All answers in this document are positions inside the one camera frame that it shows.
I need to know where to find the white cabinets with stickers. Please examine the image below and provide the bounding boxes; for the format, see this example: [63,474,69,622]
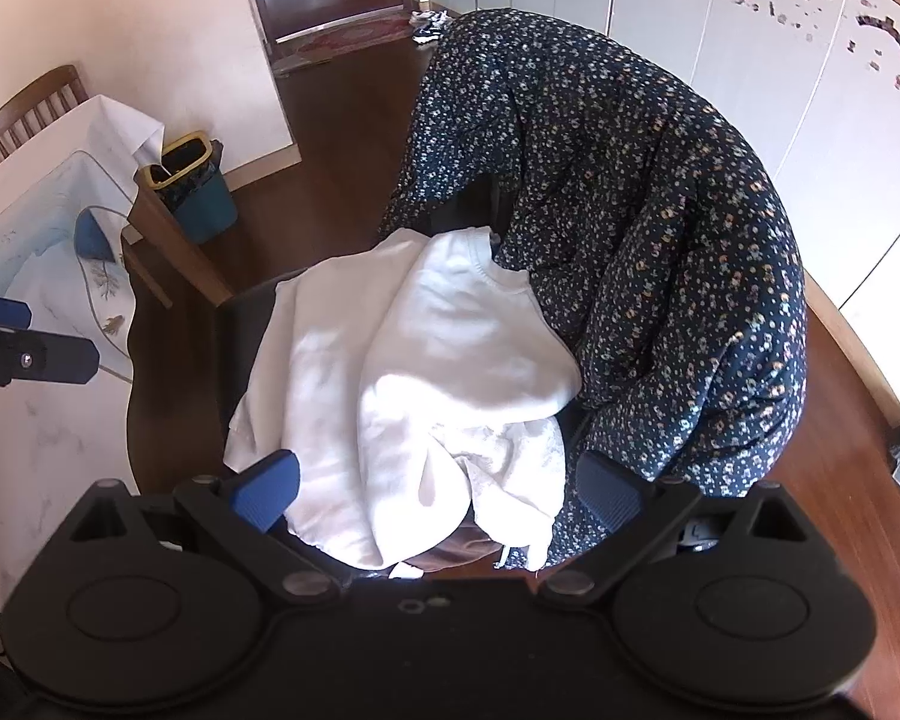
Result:
[426,0,900,425]

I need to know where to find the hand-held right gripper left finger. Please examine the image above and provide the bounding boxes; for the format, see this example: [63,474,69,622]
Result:
[71,450,344,610]

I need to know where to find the teal trash bin yellow rim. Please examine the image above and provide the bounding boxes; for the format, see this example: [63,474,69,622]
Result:
[135,131,239,245]

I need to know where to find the dark floral quilt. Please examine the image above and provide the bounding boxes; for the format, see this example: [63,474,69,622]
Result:
[379,7,808,568]

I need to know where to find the wooden slatted chair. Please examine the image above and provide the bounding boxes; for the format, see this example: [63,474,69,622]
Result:
[0,64,89,175]

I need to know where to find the white sweatshirt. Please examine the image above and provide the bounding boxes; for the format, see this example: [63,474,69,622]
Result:
[223,229,583,571]

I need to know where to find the white lace garment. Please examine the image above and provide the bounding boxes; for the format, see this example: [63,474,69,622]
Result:
[456,414,569,571]

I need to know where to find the wooden table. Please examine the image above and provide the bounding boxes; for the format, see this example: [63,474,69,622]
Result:
[120,184,235,310]

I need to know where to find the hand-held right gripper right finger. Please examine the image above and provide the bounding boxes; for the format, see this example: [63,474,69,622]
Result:
[536,451,820,607]

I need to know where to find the black and white cloth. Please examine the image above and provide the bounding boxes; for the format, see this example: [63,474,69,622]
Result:
[409,9,460,46]

